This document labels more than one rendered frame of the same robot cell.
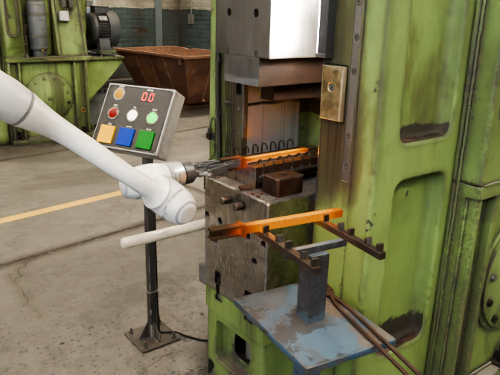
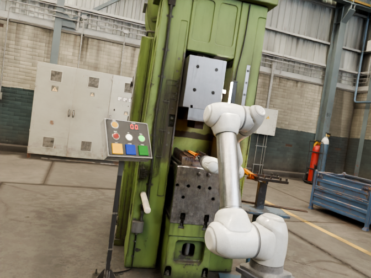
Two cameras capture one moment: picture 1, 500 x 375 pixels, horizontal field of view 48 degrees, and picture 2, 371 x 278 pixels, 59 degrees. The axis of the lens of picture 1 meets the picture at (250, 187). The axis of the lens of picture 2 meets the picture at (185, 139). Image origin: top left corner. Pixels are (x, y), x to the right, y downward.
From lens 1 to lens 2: 2.54 m
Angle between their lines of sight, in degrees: 64
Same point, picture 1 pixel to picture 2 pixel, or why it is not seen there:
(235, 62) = (196, 111)
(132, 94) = (123, 125)
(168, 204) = (240, 170)
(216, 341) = (174, 252)
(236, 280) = (198, 212)
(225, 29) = (190, 96)
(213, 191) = (184, 172)
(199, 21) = not seen: outside the picture
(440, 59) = not seen: hidden behind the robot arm
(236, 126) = (166, 142)
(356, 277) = not seen: hidden behind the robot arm
